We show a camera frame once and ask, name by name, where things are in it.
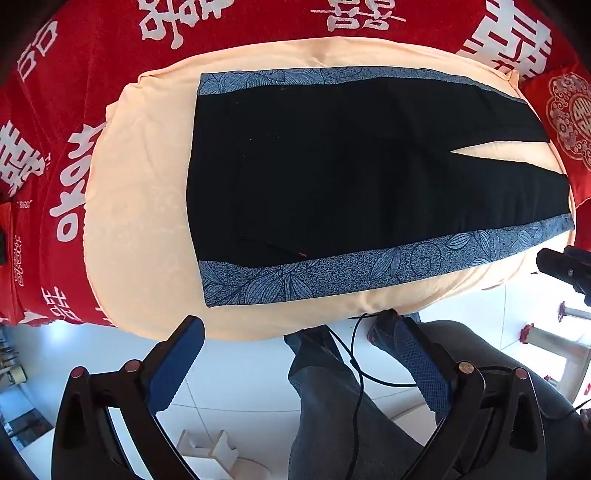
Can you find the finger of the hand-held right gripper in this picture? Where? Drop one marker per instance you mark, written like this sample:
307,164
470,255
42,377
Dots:
554,264

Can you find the peach blanket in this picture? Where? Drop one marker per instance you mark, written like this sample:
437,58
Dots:
143,207

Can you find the white stool with red caps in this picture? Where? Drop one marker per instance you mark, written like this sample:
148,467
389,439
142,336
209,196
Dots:
561,341

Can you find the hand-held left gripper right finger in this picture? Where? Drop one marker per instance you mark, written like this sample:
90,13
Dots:
421,364

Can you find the red embroidered pillow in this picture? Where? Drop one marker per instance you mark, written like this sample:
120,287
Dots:
565,115

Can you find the person's left leg in jeans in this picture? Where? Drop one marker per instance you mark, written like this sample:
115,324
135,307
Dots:
323,406

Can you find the red printed blanket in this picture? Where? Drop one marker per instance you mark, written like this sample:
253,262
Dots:
83,60

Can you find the black pants with leaf-print trim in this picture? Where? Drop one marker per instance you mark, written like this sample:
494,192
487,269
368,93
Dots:
332,175

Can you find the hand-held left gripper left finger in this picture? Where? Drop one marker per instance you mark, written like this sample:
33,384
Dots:
178,364

